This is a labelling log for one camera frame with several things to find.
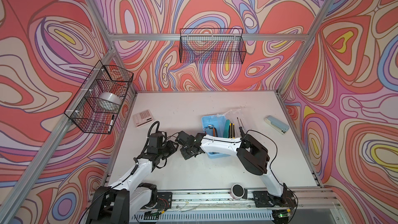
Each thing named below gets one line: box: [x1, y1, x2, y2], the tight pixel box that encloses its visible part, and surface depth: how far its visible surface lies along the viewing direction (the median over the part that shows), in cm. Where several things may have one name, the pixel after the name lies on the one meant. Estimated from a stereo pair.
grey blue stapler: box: [264, 115, 290, 135], surface depth 100 cm
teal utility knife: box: [222, 119, 231, 138], surface depth 90 cm
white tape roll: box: [95, 91, 122, 112], surface depth 74 cm
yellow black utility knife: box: [228, 122, 236, 139], surface depth 91 cm
